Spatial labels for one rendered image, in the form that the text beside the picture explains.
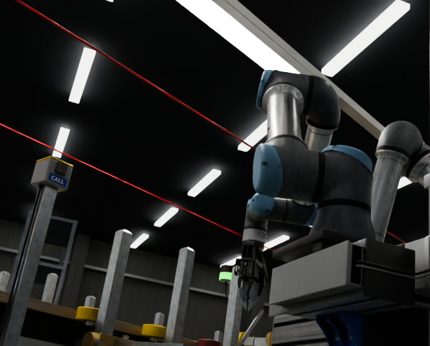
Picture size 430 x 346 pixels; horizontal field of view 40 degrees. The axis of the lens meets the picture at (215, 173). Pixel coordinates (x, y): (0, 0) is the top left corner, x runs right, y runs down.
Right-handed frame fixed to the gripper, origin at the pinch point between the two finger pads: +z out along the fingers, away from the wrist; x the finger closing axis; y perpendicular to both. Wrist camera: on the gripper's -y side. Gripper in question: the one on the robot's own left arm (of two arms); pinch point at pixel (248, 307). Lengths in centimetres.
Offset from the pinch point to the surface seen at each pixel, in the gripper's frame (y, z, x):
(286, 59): -57, -134, -17
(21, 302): 67, 15, -31
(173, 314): 20.1, 7.3, -15.6
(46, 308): 44, 12, -43
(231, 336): -3.0, 9.2, -5.6
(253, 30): -32, -134, -26
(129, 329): 15.2, 12.4, -32.6
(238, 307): -4.5, -0.3, -5.1
